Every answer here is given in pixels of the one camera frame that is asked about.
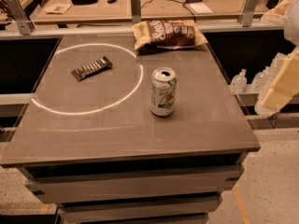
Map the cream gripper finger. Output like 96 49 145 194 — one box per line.
262 51 299 111

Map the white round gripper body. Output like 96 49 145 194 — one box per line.
284 0 299 46

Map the dark rxbar chocolate wrapper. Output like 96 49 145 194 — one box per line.
71 56 113 81

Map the brown sea salt chip bag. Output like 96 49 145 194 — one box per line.
132 20 207 49

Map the clear sanitizer bottle right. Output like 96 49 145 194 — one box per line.
251 66 269 91

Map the clear sanitizer bottle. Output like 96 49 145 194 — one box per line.
230 69 247 94
251 66 269 91

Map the clear sanitizer bottle left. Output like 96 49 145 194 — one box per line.
230 69 247 94

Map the white paper sheet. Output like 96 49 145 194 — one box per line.
190 2 212 14

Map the white green soda can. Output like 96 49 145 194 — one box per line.
150 67 177 117

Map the grey drawer cabinet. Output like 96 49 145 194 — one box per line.
26 153 244 224

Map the small black device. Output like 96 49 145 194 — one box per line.
107 0 117 4

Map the black object on desk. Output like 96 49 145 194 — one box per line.
71 0 98 6

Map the brown paper envelope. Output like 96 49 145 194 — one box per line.
45 3 71 14

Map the right metal bracket post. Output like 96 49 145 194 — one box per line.
238 0 259 27

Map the metal bracket post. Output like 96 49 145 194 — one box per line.
130 0 141 24
0 0 35 35
238 0 259 27

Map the middle metal bracket post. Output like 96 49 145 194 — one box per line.
130 0 141 24

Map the left metal bracket post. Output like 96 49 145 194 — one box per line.
0 0 35 35

